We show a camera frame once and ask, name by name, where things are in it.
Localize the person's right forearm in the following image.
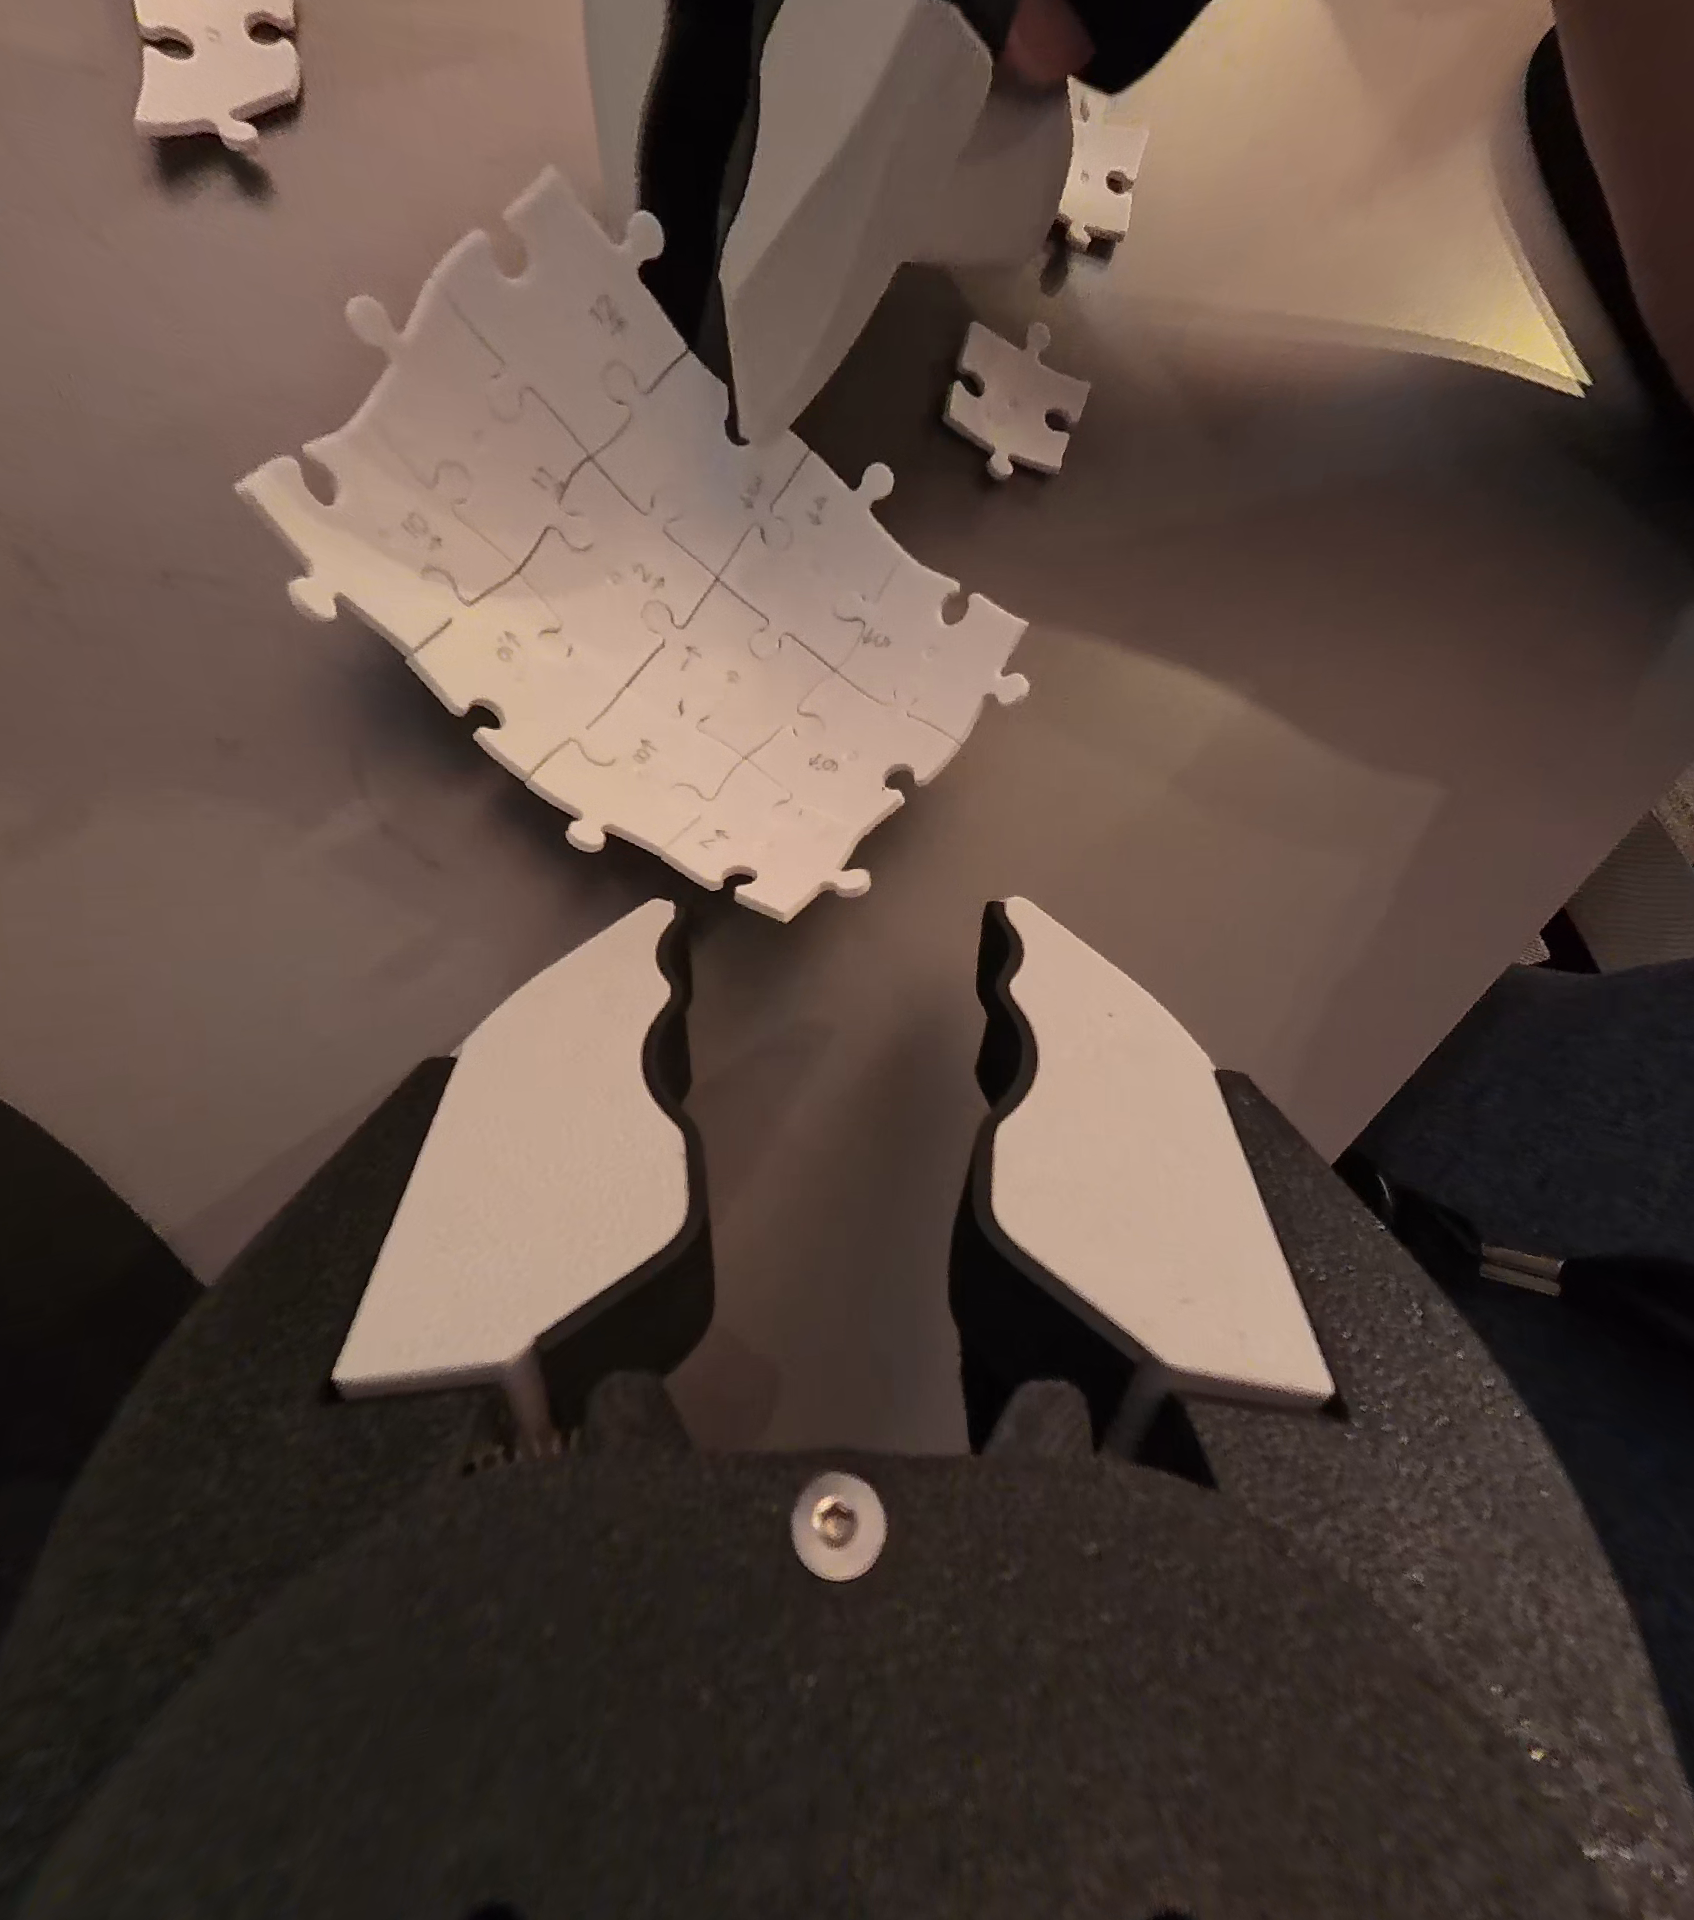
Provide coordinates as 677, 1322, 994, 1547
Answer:
1552, 0, 1694, 498

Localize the black chair armrest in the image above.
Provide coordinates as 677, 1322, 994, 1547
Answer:
1517, 30, 1694, 577

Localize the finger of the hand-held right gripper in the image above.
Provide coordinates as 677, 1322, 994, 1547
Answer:
718, 0, 1006, 451
585, 0, 760, 377

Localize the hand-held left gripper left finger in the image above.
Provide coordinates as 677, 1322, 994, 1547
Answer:
332, 893, 714, 1406

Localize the assembled white puzzle section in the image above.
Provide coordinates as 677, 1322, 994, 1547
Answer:
233, 165, 1037, 925

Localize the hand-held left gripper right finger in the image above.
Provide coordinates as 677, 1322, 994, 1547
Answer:
962, 893, 1342, 1411

